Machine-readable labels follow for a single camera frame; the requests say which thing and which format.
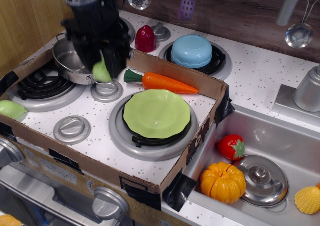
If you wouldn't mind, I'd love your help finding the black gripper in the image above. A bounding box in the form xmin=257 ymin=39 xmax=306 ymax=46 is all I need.
xmin=61 ymin=0 xmax=135 ymax=78

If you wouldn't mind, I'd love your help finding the stove burner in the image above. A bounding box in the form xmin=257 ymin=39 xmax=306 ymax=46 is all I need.
xmin=8 ymin=59 xmax=86 ymax=113
xmin=158 ymin=40 xmax=233 ymax=81
xmin=108 ymin=94 xmax=199 ymax=162
xmin=120 ymin=17 xmax=136 ymax=44

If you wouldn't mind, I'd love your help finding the steel sink basin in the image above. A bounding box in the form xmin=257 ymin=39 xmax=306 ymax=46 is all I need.
xmin=185 ymin=106 xmax=320 ymax=225

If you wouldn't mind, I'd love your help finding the back right stove burner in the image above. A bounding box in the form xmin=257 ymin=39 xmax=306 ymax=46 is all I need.
xmin=158 ymin=40 xmax=233 ymax=81

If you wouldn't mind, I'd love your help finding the silver oven knob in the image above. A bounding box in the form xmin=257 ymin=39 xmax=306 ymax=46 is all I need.
xmin=0 ymin=137 xmax=25 ymax=168
xmin=92 ymin=186 xmax=130 ymax=221

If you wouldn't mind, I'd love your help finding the silver stove knob back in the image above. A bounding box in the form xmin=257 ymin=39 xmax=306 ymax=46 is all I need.
xmin=151 ymin=22 xmax=171 ymax=42

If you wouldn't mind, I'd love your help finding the yellow toy bottom left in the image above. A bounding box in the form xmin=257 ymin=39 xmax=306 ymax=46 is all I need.
xmin=0 ymin=214 xmax=22 ymax=226

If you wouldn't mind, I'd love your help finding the hanging steel ladle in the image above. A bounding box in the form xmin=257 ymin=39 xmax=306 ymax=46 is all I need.
xmin=285 ymin=0 xmax=319 ymax=49

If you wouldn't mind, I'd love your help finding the light blue plastic bowl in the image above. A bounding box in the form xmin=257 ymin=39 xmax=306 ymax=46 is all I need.
xmin=170 ymin=34 xmax=213 ymax=69

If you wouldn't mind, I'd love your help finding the cardboard fence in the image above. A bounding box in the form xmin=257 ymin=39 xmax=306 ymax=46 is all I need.
xmin=0 ymin=51 xmax=233 ymax=208

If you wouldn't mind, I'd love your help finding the dark red toy pepper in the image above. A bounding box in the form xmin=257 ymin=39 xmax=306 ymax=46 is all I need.
xmin=135 ymin=25 xmax=157 ymax=53

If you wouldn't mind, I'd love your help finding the steel pot lid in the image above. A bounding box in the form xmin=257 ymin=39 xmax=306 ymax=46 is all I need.
xmin=232 ymin=154 xmax=289 ymax=208

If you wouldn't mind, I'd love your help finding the hanging purple spatula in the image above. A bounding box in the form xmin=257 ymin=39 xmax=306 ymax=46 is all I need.
xmin=177 ymin=0 xmax=197 ymax=21

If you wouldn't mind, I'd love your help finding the steel pot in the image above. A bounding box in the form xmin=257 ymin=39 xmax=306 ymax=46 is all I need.
xmin=52 ymin=33 xmax=97 ymax=85

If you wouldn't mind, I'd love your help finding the silver stove knob middle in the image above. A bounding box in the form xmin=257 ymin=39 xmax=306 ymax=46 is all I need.
xmin=90 ymin=80 xmax=124 ymax=103

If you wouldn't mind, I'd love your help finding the orange toy carrot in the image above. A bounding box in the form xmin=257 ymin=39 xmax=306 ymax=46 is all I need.
xmin=124 ymin=69 xmax=199 ymax=94

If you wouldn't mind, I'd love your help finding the silver oven knob left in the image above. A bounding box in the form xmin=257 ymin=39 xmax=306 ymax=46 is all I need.
xmin=0 ymin=137 xmax=25 ymax=168

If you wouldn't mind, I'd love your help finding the front left stove burner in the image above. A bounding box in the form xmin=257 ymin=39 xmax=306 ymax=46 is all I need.
xmin=8 ymin=59 xmax=86 ymax=113

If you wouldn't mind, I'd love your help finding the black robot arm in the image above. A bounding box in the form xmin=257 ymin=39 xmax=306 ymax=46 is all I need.
xmin=61 ymin=0 xmax=134 ymax=81

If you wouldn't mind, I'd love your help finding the yellow toy corn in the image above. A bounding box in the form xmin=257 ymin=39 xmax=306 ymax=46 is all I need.
xmin=294 ymin=186 xmax=320 ymax=215

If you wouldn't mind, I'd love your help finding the silver stove knob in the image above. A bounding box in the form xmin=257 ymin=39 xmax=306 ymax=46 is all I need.
xmin=151 ymin=22 xmax=171 ymax=42
xmin=54 ymin=115 xmax=92 ymax=145
xmin=90 ymin=80 xmax=124 ymax=103

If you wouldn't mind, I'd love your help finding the silver oven knob right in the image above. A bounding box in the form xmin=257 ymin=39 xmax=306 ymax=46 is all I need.
xmin=92 ymin=186 xmax=130 ymax=221

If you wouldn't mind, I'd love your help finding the back left stove burner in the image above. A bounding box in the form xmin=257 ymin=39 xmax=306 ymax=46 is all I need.
xmin=120 ymin=17 xmax=136 ymax=44

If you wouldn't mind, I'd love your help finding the orange toy pumpkin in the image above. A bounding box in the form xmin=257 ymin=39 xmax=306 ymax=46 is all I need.
xmin=200 ymin=162 xmax=247 ymax=204

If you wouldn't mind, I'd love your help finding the silver stove knob front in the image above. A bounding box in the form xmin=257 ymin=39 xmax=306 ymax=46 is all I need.
xmin=54 ymin=115 xmax=92 ymax=145

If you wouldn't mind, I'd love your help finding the light green toy vegetable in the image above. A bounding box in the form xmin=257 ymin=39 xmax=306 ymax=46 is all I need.
xmin=0 ymin=100 xmax=27 ymax=119

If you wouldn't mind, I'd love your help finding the green toy broccoli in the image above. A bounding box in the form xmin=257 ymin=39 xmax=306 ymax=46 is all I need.
xmin=92 ymin=56 xmax=112 ymax=83

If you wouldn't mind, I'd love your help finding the silver faucet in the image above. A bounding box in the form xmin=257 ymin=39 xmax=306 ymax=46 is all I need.
xmin=271 ymin=0 xmax=320 ymax=121

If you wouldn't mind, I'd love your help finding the green plastic plate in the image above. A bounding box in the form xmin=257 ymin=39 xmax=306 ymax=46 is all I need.
xmin=123 ymin=89 xmax=191 ymax=139

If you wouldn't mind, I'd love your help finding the front right stove burner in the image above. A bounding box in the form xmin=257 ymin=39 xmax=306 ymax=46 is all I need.
xmin=108 ymin=94 xmax=199 ymax=162

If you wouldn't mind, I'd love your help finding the red toy strawberry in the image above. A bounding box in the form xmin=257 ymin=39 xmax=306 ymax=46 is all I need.
xmin=217 ymin=134 xmax=245 ymax=160

